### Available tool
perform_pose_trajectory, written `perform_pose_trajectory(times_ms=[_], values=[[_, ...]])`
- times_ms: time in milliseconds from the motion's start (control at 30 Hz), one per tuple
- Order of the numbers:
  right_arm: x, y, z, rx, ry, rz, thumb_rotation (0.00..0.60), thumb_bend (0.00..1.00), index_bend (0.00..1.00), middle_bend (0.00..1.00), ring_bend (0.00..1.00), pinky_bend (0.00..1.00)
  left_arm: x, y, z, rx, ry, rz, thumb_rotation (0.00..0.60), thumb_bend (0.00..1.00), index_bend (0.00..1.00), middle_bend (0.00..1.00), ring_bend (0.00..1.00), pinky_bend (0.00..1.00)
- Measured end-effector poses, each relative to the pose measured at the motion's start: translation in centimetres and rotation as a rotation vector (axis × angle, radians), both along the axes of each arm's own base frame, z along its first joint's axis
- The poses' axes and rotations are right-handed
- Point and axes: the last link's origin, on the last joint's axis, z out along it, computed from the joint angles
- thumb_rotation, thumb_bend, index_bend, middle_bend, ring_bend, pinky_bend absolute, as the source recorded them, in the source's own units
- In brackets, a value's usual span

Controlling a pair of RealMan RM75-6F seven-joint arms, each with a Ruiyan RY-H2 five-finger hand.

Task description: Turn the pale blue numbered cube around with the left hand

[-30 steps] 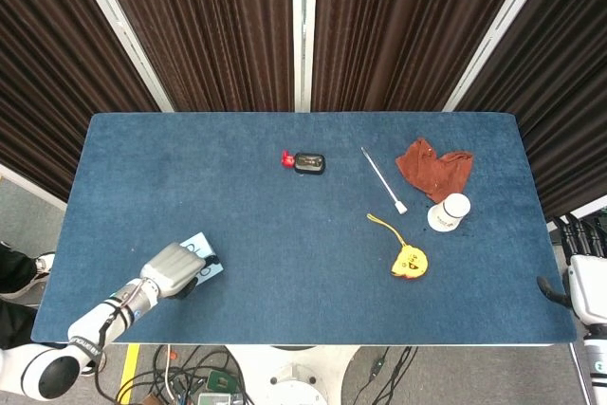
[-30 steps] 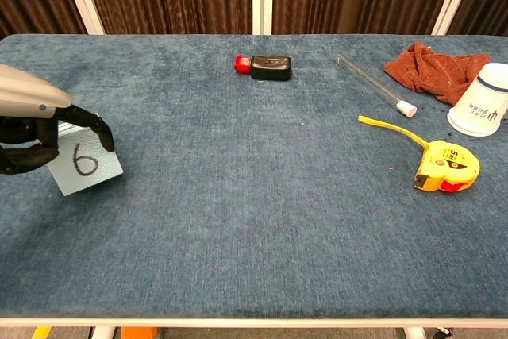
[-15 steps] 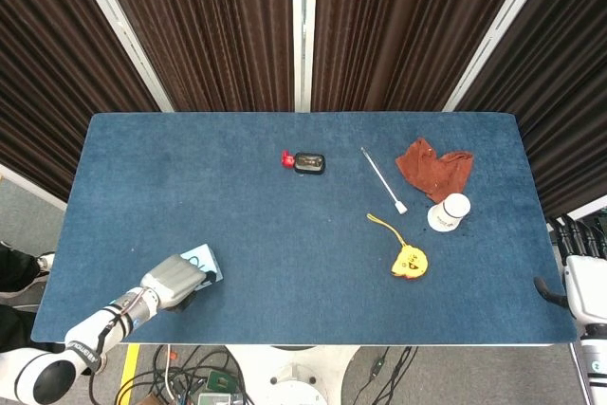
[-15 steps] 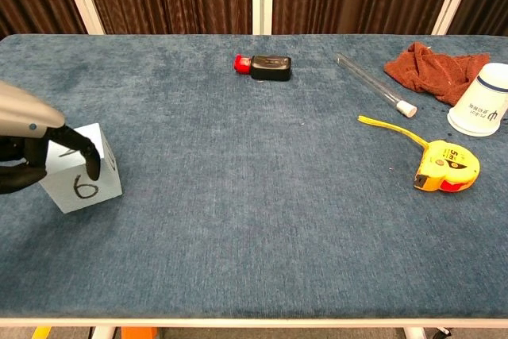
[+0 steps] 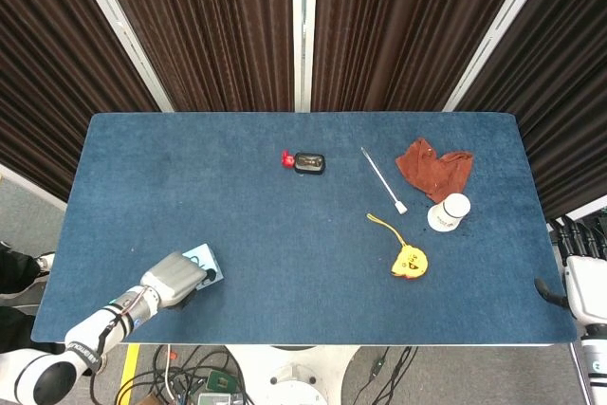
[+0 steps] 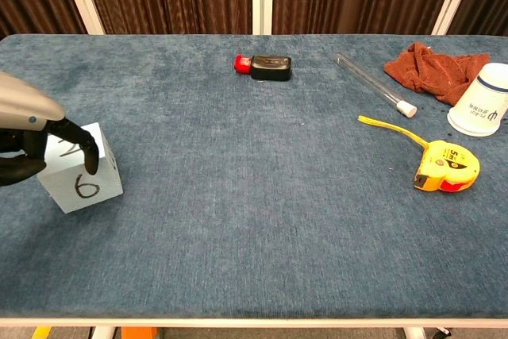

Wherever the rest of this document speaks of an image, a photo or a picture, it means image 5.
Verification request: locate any blue table mat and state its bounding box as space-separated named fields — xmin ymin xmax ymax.
xmin=30 ymin=112 xmax=579 ymax=345

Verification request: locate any white frame rail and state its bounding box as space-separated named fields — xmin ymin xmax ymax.
xmin=559 ymin=194 xmax=607 ymax=224

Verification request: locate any white frame post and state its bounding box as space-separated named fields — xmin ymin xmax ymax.
xmin=290 ymin=0 xmax=319 ymax=114
xmin=65 ymin=0 xmax=175 ymax=114
xmin=442 ymin=0 xmax=564 ymax=113

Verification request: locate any black cable green light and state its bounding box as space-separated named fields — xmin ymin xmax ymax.
xmin=351 ymin=345 xmax=419 ymax=405

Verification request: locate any white thin stick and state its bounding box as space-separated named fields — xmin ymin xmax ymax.
xmin=360 ymin=146 xmax=409 ymax=215

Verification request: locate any brown pleated curtain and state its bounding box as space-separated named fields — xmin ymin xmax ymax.
xmin=312 ymin=0 xmax=537 ymax=113
xmin=454 ymin=0 xmax=607 ymax=219
xmin=92 ymin=0 xmax=295 ymax=113
xmin=0 ymin=0 xmax=161 ymax=202

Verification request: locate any green circuit board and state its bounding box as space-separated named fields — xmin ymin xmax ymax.
xmin=206 ymin=370 xmax=234 ymax=393

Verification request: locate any white paper cup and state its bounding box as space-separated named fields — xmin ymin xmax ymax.
xmin=427 ymin=193 xmax=472 ymax=233

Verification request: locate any black cable tangle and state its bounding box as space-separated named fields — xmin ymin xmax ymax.
xmin=116 ymin=344 xmax=255 ymax=405

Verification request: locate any yellow floor tape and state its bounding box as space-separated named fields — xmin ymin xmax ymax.
xmin=116 ymin=343 xmax=142 ymax=405

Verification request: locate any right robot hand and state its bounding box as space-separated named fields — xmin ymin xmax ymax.
xmin=534 ymin=214 xmax=607 ymax=325

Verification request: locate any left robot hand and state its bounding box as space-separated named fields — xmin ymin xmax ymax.
xmin=140 ymin=251 xmax=217 ymax=311

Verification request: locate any yellow tape measure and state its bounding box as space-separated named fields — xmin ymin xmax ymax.
xmin=366 ymin=212 xmax=431 ymax=280

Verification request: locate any person black clothed leg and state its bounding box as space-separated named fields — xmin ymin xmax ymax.
xmin=0 ymin=241 xmax=56 ymax=354

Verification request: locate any pale blue numbered cube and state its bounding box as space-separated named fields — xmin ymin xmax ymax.
xmin=182 ymin=243 xmax=226 ymax=290

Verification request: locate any white cable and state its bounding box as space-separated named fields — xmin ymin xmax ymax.
xmin=162 ymin=344 xmax=177 ymax=400

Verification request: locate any brown crumpled cloth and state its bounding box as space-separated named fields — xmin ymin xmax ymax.
xmin=395 ymin=137 xmax=475 ymax=205

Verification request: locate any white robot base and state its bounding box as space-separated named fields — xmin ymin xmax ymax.
xmin=226 ymin=344 xmax=362 ymax=405

